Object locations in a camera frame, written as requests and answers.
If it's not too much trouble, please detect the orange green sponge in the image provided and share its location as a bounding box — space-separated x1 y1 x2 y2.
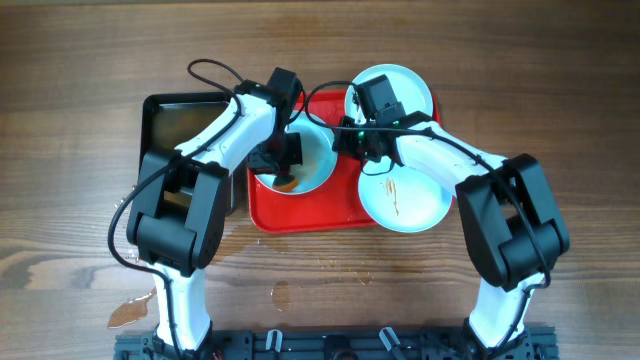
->
271 173 299 193

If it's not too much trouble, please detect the light blue plate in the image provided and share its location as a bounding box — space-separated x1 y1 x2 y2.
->
344 64 436 128
256 112 338 195
358 158 453 233

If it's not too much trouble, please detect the light blue plate top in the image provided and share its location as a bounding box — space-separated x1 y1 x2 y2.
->
344 64 436 128

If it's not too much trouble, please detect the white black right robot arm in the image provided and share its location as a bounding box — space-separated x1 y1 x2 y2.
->
333 111 570 358

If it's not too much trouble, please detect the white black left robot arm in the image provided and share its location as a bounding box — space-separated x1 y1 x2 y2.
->
120 69 304 359

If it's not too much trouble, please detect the red plastic tray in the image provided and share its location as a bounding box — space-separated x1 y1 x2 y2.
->
244 90 455 235

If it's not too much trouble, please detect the black water tray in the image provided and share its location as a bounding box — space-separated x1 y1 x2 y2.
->
139 91 247 217

